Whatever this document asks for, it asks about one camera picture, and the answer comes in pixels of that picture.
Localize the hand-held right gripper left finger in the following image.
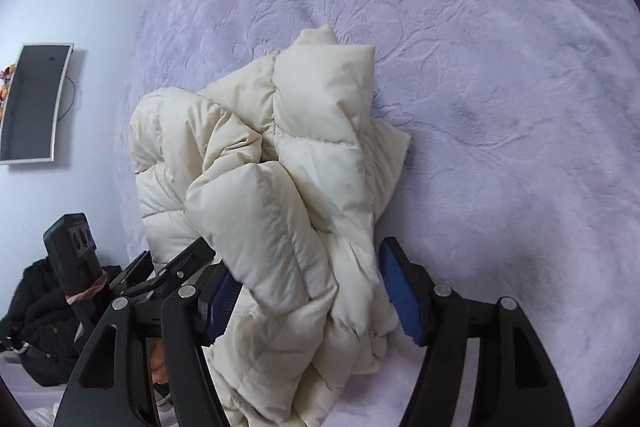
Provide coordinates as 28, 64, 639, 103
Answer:
54, 263, 246, 427

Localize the artificial flower decoration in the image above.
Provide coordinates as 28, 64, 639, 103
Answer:
0, 64, 17, 118

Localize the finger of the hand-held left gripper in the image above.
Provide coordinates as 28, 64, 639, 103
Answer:
120, 249, 154, 288
149, 237, 217, 290

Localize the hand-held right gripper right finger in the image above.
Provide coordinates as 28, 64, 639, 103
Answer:
377, 237, 576, 427

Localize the cream puffer jacket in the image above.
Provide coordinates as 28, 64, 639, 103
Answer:
129, 25, 412, 427

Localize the dark cloth pile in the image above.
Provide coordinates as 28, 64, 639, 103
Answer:
0, 258, 124, 389

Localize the wall-mounted flat screen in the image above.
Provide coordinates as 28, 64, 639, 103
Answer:
0, 43, 75, 165

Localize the person's left hand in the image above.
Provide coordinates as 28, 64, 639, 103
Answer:
150, 346, 171, 385

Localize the purple embossed blanket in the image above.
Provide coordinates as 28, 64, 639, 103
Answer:
114, 0, 640, 427

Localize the black screen cable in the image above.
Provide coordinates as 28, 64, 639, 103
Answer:
60, 76, 77, 122

